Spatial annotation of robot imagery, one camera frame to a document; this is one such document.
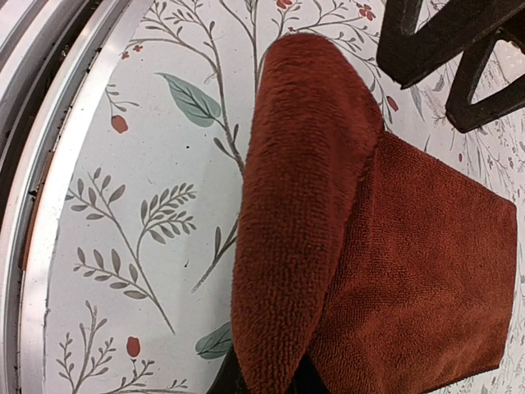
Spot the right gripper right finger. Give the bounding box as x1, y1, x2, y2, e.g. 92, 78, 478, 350
289, 354, 331, 394

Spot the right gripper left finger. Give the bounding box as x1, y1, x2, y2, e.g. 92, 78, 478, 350
212, 348, 246, 394

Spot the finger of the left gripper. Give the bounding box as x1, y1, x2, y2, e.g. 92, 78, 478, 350
445, 28, 524, 134
376, 0, 524, 89

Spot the dark red towel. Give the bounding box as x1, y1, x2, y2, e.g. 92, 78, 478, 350
231, 34, 517, 393

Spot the floral patterned table mat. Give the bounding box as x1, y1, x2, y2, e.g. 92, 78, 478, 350
44, 1, 524, 393

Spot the front aluminium rail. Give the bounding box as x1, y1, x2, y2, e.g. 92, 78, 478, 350
1, 1, 149, 393

